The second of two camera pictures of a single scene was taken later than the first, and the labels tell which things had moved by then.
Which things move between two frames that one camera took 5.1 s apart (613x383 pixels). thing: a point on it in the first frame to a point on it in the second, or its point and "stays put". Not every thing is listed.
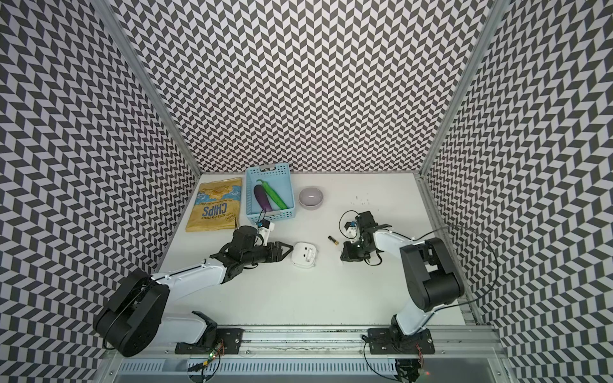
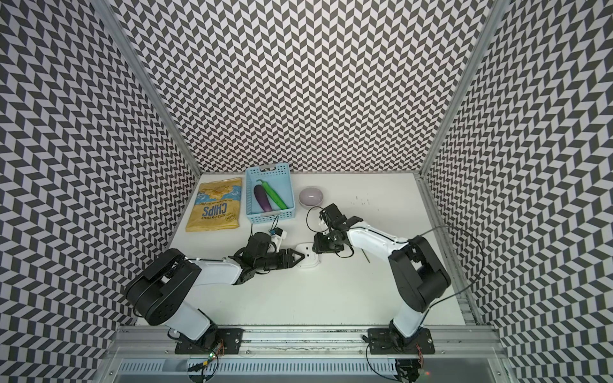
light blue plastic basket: x=278 y=175 stays put
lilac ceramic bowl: x=310 y=198 stays put
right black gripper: x=350 y=255 to x=320 y=247
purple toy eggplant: x=262 y=198 stays put
